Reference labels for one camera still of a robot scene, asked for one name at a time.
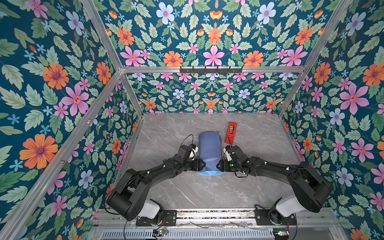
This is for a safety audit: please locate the white ventilation grille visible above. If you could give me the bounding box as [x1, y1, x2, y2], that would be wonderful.
[101, 228, 275, 240]

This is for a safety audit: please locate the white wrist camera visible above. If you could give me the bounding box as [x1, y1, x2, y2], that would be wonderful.
[224, 149, 233, 162]
[188, 144, 199, 161]

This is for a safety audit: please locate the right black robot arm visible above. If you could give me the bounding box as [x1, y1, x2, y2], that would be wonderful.
[217, 146, 331, 218]

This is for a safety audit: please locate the aluminium front mounting rail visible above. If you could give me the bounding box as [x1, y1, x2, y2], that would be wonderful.
[89, 207, 341, 229]

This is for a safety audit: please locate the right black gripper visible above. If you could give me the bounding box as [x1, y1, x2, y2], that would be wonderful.
[215, 159, 241, 172]

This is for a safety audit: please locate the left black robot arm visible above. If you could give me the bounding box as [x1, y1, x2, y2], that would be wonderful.
[106, 144, 206, 226]

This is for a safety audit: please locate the black hook rail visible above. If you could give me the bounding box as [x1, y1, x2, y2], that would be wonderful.
[179, 66, 243, 75]

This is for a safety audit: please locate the red tape dispenser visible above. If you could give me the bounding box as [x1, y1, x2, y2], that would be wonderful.
[225, 122, 238, 145]

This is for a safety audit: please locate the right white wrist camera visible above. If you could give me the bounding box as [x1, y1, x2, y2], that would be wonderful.
[224, 149, 233, 162]

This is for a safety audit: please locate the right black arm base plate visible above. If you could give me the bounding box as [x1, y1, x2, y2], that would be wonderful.
[254, 208, 297, 226]

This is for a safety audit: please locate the light blue wrapping paper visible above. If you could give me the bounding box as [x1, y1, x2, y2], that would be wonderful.
[197, 132, 224, 176]

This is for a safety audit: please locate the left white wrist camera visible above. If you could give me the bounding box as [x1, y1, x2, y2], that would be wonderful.
[188, 144, 199, 161]

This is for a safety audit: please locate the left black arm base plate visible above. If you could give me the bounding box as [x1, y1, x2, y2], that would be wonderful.
[136, 210, 178, 227]

